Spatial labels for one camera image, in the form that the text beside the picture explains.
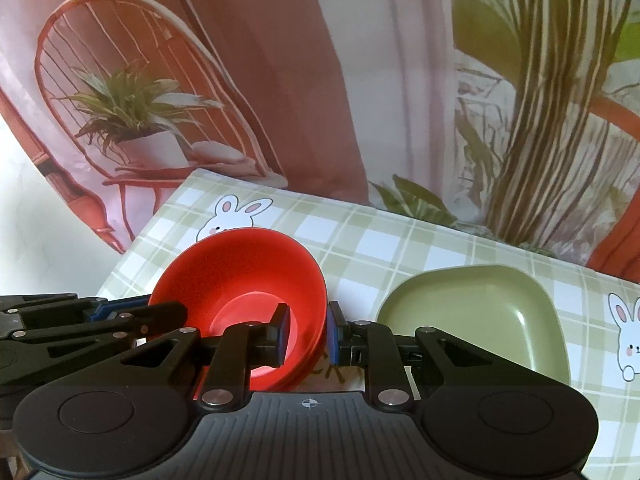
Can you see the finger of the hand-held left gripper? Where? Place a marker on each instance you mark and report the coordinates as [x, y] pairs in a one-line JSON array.
[[120, 308], [160, 316]]

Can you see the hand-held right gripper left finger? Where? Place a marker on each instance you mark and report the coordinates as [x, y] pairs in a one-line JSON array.
[[283, 335]]

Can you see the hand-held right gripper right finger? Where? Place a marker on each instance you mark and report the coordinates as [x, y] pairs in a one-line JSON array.
[[333, 340]]

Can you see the red bowl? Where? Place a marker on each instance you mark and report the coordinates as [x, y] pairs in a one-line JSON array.
[[240, 270]]

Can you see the green checked rabbit tablecloth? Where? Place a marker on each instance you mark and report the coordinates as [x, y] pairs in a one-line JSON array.
[[400, 240]]

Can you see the printed backdrop cloth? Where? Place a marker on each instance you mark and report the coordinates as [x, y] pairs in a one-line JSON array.
[[300, 60]]

